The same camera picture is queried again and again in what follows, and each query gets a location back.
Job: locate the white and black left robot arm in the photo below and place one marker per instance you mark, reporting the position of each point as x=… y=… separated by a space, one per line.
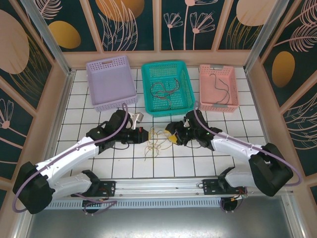
x=69 y=158

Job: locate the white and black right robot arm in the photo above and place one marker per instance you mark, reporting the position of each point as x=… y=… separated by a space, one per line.
x=232 y=147

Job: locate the pink plastic basket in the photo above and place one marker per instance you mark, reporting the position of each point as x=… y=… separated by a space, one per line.
x=206 y=95

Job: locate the purple plastic basket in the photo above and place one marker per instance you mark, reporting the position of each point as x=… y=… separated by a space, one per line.
x=111 y=81

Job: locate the teal plastic basket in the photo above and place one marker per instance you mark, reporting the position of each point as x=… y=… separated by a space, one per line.
x=161 y=72

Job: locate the grey metal sheet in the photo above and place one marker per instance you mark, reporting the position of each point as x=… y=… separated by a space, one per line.
x=158 y=223

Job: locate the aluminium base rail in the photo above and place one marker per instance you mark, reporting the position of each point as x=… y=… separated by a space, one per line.
x=158 y=186

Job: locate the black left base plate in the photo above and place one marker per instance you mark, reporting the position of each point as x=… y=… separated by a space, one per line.
x=109 y=188

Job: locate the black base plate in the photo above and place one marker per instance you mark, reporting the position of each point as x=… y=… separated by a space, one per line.
x=109 y=188
x=210 y=187

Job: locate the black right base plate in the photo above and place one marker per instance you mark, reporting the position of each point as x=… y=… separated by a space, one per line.
x=210 y=187

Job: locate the aluminium frame post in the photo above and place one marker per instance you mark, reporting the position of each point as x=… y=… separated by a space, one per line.
x=49 y=37
x=261 y=37

